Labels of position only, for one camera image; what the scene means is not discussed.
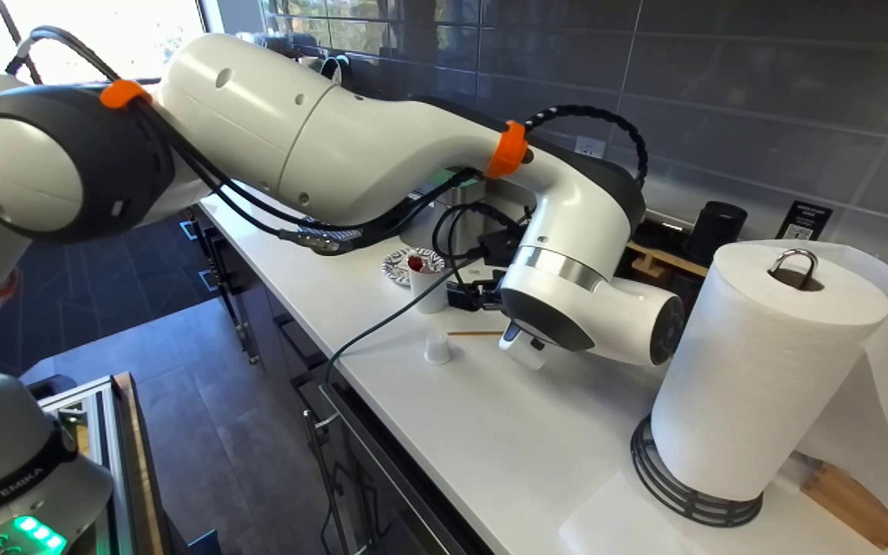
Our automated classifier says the white paper towel roll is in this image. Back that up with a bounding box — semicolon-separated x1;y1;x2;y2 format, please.
649;236;888;533

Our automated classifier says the wooden block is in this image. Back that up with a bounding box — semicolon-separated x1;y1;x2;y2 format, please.
791;449;888;552

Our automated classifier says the small black framed sign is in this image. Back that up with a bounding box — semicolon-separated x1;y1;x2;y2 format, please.
777;196;836;242

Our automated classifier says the long thin gripper cable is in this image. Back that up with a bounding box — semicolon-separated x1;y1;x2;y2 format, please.
298;256;468;433

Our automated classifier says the wooden countertop organizer box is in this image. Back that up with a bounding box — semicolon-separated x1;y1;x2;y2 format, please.
623;210;719;310

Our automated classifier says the orange elbow cable strap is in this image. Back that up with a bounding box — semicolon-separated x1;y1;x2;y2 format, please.
97;78;150;113

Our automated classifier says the black wire towel holder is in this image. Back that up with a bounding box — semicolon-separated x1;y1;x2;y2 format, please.
625;245;824;529

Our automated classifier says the dark wooden base cabinet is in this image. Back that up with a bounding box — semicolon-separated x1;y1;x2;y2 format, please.
179;195;486;555

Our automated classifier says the aluminium profile base frame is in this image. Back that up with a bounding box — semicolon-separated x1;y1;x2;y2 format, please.
38;372;146;555

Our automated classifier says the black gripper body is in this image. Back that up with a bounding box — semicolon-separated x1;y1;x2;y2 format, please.
471;273;519;315

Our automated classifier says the large window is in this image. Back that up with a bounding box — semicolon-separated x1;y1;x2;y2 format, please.
0;0;211;87

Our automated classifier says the black cylindrical canister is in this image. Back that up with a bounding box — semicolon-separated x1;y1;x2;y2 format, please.
692;199;752;264

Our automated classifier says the small white round cap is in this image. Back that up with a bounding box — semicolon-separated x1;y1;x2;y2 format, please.
423;336;459;366

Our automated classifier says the orange wrist cable strap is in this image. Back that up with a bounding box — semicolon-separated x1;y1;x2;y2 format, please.
483;121;535;183

